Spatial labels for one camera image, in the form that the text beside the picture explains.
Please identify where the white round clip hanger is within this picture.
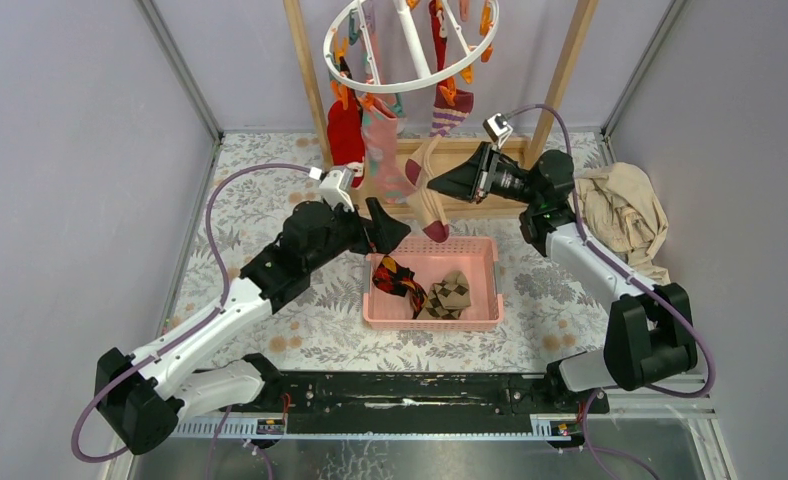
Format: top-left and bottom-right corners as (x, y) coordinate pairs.
(322, 1), (500, 98)

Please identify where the floral table mat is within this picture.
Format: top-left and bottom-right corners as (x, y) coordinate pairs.
(168, 133), (607, 372)

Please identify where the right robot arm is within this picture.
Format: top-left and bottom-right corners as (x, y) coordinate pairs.
(428, 142), (698, 412)

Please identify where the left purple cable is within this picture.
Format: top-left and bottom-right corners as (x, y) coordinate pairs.
(70, 162), (322, 480)

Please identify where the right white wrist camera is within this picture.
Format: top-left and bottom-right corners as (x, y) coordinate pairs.
(483, 113), (513, 150)

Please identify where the wooden hanger stand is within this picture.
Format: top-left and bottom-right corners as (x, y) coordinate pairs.
(283, 1), (598, 180)

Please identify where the beige crumpled cloth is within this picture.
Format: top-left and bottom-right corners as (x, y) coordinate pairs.
(575, 162), (671, 285)

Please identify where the beige brown argyle sock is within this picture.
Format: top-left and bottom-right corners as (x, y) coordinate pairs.
(417, 270), (472, 320)

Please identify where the pink plastic basket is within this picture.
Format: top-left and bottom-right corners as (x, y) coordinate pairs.
(362, 236), (504, 331)

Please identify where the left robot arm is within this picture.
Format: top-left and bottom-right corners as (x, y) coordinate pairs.
(91, 198), (411, 455)

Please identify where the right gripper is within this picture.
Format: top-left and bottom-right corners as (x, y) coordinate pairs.
(427, 142), (540, 207)

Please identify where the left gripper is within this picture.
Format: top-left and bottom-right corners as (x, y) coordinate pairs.
(305, 198), (411, 275)

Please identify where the pink sock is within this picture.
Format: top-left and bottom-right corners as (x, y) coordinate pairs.
(360, 93), (415, 204)

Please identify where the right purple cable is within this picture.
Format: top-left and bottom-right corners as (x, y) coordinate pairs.
(505, 103), (717, 480)

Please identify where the black red yellow argyle sock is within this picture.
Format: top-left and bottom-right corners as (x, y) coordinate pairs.
(371, 255), (428, 319)

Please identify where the purple cable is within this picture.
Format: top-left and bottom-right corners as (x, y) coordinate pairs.
(505, 103), (717, 480)
(70, 162), (322, 480)

